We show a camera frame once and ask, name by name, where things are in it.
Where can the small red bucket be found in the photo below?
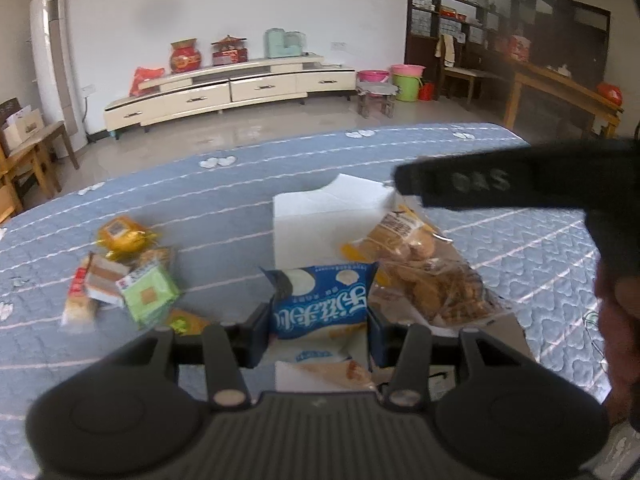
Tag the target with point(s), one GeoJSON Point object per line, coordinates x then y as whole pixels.
{"type": "Point", "coordinates": [427, 91]}

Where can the cream tv cabinet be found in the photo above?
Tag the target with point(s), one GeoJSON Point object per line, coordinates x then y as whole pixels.
{"type": "Point", "coordinates": [225, 92]}

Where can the bread bag orange print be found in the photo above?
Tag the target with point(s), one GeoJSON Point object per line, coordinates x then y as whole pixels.
{"type": "Point", "coordinates": [340, 375]}

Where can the light wooden chair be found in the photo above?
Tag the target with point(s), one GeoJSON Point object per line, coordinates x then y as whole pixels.
{"type": "Point", "coordinates": [10, 185]}

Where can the wooden side table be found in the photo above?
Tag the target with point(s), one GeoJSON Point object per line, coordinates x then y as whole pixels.
{"type": "Point", "coordinates": [555, 85]}

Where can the white cardboard box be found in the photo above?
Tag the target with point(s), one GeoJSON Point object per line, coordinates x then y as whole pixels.
{"type": "Point", "coordinates": [310, 220]}

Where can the blue white snack packet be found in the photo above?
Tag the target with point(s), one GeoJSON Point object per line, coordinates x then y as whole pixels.
{"type": "Point", "coordinates": [320, 305]}

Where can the white brown snack packet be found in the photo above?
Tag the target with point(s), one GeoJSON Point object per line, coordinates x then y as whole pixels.
{"type": "Point", "coordinates": [102, 277]}

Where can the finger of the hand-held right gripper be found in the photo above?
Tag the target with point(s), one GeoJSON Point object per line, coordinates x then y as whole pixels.
{"type": "Point", "coordinates": [500, 180]}

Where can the cream cloth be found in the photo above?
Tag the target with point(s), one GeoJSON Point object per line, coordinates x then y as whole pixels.
{"type": "Point", "coordinates": [445, 51]}

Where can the clear bun bag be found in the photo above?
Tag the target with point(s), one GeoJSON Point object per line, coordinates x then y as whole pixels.
{"type": "Point", "coordinates": [400, 237]}

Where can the wooden chair with cloth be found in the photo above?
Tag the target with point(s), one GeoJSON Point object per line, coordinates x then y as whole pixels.
{"type": "Point", "coordinates": [472, 77]}

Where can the light green snack packet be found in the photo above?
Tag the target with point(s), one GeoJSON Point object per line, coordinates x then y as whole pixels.
{"type": "Point", "coordinates": [147, 295]}

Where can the white paper bag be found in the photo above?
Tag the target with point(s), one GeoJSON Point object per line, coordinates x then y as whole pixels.
{"type": "Point", "coordinates": [22, 127]}

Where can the red gift box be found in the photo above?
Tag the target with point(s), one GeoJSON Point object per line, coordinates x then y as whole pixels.
{"type": "Point", "coordinates": [230, 52]}

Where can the small stool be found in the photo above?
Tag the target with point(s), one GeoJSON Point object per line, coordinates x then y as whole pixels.
{"type": "Point", "coordinates": [376, 100]}

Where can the yellow bun packet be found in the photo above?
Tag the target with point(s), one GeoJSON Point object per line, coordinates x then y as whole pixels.
{"type": "Point", "coordinates": [120, 235]}

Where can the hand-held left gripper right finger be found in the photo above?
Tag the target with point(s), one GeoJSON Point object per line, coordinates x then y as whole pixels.
{"type": "Point", "coordinates": [375, 335]}

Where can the dark shelf unit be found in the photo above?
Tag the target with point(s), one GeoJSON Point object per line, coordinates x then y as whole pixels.
{"type": "Point", "coordinates": [550, 0]}

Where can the person's right hand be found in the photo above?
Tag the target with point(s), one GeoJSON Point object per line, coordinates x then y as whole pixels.
{"type": "Point", "coordinates": [620, 340]}

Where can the gold brown cake packet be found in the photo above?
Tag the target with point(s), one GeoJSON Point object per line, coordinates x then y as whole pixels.
{"type": "Point", "coordinates": [160, 256]}

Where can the red gold jar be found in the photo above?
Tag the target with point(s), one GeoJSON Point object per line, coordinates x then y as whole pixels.
{"type": "Point", "coordinates": [186, 57]}

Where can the red white wafer packet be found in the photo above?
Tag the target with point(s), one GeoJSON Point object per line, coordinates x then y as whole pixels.
{"type": "Point", "coordinates": [77, 305]}

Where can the red plastic bag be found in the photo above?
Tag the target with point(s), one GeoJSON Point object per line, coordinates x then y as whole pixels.
{"type": "Point", "coordinates": [145, 81]}

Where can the red gift bag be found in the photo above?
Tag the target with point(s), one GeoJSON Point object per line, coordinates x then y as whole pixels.
{"type": "Point", "coordinates": [520, 49]}

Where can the white standing air conditioner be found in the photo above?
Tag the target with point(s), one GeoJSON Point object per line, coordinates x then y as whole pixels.
{"type": "Point", "coordinates": [55, 60]}

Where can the green gold cake packet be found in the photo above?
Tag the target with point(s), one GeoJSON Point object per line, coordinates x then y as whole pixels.
{"type": "Point", "coordinates": [187, 322]}

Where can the fried twist snack bag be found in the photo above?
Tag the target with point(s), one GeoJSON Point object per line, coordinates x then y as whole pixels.
{"type": "Point", "coordinates": [445, 290]}

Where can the green bucket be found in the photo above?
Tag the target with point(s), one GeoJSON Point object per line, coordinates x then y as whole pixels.
{"type": "Point", "coordinates": [406, 89]}

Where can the pink basin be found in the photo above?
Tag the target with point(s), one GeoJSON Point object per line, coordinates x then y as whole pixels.
{"type": "Point", "coordinates": [407, 69]}
{"type": "Point", "coordinates": [373, 76]}

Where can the mint green appliance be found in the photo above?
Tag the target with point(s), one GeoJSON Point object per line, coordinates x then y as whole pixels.
{"type": "Point", "coordinates": [282, 44]}

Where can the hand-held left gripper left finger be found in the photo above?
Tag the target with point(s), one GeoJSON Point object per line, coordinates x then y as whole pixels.
{"type": "Point", "coordinates": [260, 332]}

